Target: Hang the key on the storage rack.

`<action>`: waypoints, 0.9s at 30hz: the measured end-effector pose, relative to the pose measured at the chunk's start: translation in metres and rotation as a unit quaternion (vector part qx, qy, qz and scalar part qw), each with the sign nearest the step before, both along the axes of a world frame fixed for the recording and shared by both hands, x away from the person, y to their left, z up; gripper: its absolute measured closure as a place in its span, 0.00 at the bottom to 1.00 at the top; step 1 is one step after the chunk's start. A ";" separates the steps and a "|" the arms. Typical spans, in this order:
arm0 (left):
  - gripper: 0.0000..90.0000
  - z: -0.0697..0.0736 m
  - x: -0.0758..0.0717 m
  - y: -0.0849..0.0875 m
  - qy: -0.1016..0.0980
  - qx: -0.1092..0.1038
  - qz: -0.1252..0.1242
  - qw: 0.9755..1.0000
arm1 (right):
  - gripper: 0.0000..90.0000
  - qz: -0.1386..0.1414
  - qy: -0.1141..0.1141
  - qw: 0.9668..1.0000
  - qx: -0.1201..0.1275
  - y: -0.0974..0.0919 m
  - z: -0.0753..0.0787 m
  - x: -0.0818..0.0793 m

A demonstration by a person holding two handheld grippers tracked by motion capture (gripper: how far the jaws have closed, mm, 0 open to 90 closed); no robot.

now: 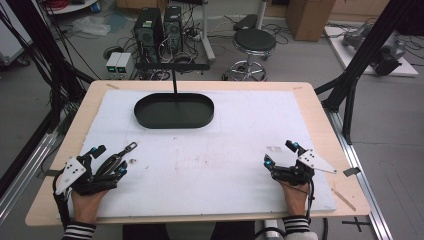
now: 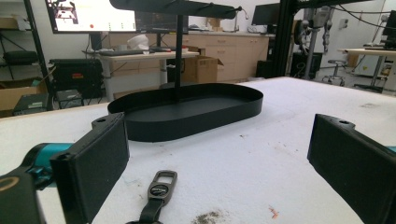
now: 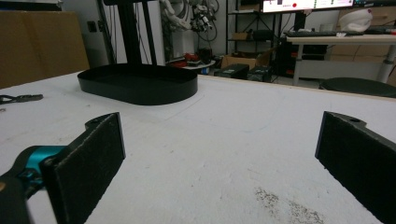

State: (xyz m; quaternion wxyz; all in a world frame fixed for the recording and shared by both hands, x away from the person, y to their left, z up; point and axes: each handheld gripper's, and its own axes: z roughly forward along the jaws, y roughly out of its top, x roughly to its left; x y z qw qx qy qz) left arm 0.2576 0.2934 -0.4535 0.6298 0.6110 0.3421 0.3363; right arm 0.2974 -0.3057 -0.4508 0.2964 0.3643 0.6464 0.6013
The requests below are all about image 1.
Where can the thin wooden stick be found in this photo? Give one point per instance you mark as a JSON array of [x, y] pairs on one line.
[[343, 199]]

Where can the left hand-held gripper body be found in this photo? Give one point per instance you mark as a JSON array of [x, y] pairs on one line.
[[83, 181]]

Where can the black and grey device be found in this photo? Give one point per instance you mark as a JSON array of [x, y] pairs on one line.
[[388, 56]]

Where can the clear plastic bag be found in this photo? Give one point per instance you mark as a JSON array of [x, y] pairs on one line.
[[90, 26]]

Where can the white foam mat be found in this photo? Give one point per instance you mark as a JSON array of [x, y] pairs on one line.
[[216, 173]]

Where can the slim black computer tower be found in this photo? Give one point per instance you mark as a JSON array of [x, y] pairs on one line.
[[173, 28]]

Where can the white power supply box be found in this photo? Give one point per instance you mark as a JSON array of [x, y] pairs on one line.
[[124, 62], [112, 62]]

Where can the large black computer tower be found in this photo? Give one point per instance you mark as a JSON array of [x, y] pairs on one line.
[[148, 33]]

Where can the person's right hand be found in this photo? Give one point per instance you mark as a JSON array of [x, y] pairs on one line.
[[296, 200]]

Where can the person's legs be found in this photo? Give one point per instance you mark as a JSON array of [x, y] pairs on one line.
[[186, 231]]

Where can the black T-bar stand with tray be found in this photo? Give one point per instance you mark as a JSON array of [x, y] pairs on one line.
[[173, 115]]

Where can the cardboard box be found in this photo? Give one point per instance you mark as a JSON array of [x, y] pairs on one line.
[[308, 18]]

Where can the white table leg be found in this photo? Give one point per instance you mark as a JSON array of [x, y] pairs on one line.
[[207, 36]]

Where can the person's left hand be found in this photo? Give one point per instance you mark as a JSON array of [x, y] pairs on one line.
[[87, 206]]

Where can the round white table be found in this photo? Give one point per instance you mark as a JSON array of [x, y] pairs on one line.
[[71, 7]]

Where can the aluminium rail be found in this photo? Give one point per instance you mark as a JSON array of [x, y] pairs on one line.
[[363, 186], [26, 173]]

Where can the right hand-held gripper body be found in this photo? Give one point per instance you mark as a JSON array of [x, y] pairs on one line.
[[293, 175]]

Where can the black tape piece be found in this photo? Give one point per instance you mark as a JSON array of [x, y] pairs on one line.
[[351, 171]]

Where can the black metal frame strut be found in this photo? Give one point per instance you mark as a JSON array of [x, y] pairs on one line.
[[363, 56]]

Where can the white board on floor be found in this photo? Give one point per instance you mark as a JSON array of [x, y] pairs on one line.
[[340, 50]]

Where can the black round stool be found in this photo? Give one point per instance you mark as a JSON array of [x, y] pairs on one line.
[[254, 40]]

